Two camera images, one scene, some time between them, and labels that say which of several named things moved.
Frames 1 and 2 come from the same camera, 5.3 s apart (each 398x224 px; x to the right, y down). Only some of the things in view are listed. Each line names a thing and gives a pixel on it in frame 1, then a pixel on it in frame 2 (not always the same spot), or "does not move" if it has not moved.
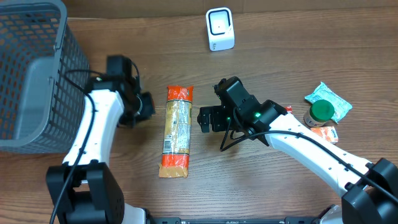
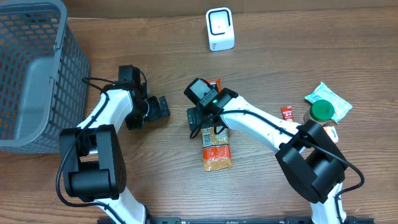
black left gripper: x=146 y=106 to x=156 y=108
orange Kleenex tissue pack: x=328 y=132 does not move
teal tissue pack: x=341 y=106 does not move
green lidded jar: x=319 y=113 does not move
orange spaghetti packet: x=175 y=151 to x=216 y=147
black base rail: x=287 y=220 does not move
